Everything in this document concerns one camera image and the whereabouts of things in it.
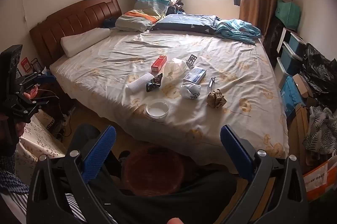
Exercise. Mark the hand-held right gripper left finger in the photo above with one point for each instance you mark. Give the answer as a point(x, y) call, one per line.
point(101, 153)

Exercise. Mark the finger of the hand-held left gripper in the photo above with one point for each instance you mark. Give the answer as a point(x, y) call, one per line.
point(39, 103)
point(46, 79)

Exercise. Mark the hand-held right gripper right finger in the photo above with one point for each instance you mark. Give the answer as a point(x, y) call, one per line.
point(237, 153)

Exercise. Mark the brown wicker basket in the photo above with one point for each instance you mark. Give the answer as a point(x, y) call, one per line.
point(155, 171)

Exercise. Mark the brown paper ball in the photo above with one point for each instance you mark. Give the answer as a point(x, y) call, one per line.
point(216, 99)

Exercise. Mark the white round dish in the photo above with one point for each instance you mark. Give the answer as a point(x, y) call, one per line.
point(157, 109)

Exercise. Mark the small silver tube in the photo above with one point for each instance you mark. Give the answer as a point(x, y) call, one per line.
point(212, 81)

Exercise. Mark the white printed bag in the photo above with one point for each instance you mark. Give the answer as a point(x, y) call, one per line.
point(189, 90)

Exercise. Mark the black snack wrapper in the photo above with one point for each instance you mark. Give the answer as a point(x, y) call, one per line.
point(154, 84)

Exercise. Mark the blue and white box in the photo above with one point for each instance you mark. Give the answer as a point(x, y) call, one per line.
point(194, 74)

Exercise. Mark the white plastic bag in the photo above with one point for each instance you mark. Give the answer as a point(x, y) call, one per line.
point(175, 69)

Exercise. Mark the red box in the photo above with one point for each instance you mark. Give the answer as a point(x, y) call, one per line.
point(158, 63)

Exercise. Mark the person's left forearm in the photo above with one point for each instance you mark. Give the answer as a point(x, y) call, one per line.
point(10, 171)

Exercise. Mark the person's right hand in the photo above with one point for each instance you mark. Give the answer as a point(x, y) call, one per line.
point(175, 220)

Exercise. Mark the wooden nightstand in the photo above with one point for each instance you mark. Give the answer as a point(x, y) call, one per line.
point(50, 97)

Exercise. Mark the red card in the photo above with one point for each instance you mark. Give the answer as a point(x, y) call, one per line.
point(25, 65)

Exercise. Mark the white power strip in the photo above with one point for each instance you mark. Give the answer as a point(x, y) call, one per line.
point(65, 117)

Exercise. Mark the floral beige cloth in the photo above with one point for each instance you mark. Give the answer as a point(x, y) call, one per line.
point(39, 142)

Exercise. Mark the white pillow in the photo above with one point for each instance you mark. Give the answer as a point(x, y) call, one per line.
point(84, 40)

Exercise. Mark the wooden headboard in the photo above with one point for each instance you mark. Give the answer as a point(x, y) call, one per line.
point(73, 19)

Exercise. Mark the floral bedsheet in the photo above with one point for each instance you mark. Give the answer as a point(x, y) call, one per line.
point(118, 55)

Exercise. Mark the blue bag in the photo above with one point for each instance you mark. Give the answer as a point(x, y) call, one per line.
point(291, 96)

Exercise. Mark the person's black trousers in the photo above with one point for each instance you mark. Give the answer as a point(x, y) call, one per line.
point(171, 203)

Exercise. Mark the orange and white bag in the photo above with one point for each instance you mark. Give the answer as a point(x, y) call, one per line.
point(318, 182)

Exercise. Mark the leaf print cloth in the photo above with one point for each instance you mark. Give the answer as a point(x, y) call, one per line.
point(321, 129)

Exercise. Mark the teal storage bin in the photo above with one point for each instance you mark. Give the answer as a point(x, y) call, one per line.
point(282, 72)
point(291, 58)
point(297, 44)

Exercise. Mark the cardboard box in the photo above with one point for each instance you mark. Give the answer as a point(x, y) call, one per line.
point(302, 84)

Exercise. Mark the striped cloth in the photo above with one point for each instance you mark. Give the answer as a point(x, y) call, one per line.
point(15, 208)

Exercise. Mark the orange striped pillow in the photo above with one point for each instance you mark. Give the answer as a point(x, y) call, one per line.
point(134, 20)

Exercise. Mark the large black garbage bag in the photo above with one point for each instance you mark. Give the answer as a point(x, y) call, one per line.
point(318, 74)

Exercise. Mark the teal blanket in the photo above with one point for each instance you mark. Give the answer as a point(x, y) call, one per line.
point(234, 29)

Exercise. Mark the small black garbage bag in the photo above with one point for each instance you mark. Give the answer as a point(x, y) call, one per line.
point(273, 34)

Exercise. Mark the pastel folded quilt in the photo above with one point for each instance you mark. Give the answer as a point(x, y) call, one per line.
point(155, 3)

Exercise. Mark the navy patterned pillow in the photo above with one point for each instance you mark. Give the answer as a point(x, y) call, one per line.
point(184, 23)

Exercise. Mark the green bag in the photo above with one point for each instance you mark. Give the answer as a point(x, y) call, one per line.
point(288, 15)

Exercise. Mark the dark clothes pile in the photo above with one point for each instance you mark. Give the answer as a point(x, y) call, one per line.
point(176, 8)

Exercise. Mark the white frame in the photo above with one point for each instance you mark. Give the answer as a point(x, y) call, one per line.
point(280, 40)

